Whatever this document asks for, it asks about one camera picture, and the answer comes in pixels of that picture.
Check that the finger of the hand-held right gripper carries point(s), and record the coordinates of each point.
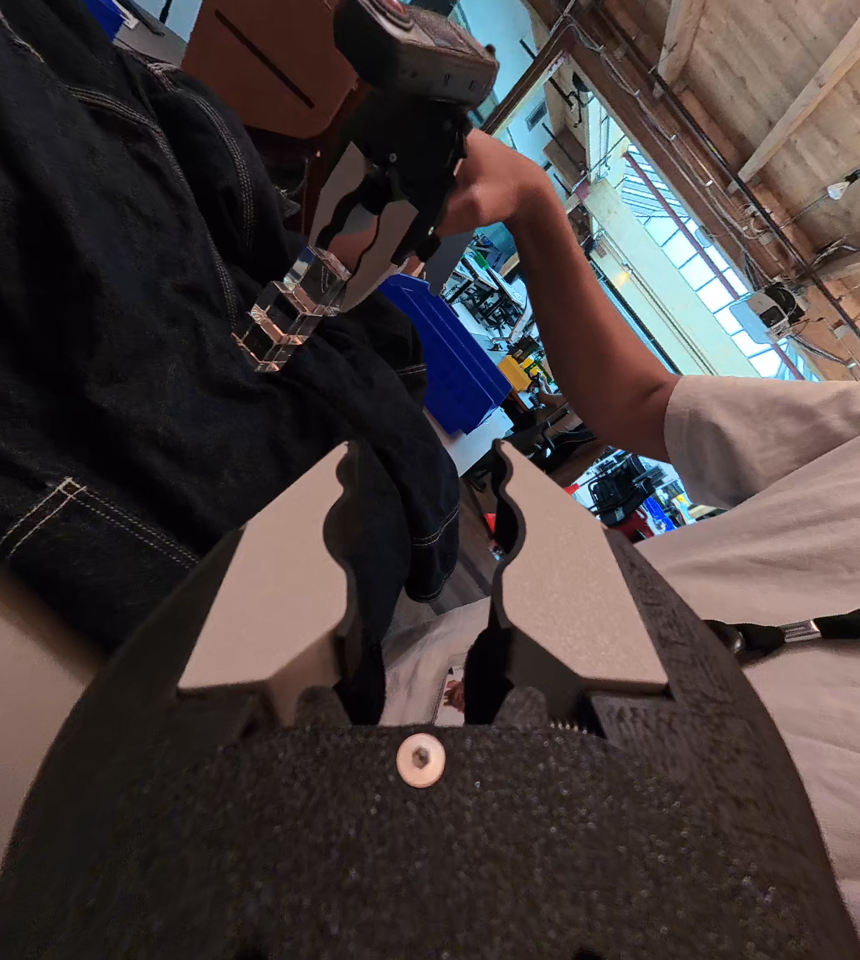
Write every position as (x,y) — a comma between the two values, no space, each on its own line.
(392,240)
(336,187)

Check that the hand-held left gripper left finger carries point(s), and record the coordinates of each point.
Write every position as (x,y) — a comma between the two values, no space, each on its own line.
(272,592)

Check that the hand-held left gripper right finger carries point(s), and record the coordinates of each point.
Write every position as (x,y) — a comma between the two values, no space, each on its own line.
(580,600)

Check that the clear acrylic block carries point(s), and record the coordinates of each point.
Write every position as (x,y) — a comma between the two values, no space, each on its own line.
(291,315)

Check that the blue plastic bin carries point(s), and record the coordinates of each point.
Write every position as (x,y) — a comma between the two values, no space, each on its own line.
(445,360)
(106,15)

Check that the dark denim jeans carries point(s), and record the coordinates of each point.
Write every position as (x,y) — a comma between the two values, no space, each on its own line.
(100,300)

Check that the person's right forearm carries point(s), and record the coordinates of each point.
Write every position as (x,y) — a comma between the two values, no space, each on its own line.
(595,337)

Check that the black cart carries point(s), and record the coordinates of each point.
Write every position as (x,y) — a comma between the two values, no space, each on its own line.
(625,487)

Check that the brown wooden chair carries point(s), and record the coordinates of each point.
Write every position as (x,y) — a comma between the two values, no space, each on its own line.
(265,67)

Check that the yellow machine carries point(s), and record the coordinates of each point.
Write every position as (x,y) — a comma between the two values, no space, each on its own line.
(520,371)

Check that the person in white t-shirt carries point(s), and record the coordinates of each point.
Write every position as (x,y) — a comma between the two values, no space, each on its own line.
(812,487)

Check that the white ceiling-mounted device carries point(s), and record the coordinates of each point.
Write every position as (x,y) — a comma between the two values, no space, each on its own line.
(771,307)

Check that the ceiling light bulb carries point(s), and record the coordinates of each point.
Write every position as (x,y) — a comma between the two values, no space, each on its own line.
(838,190)

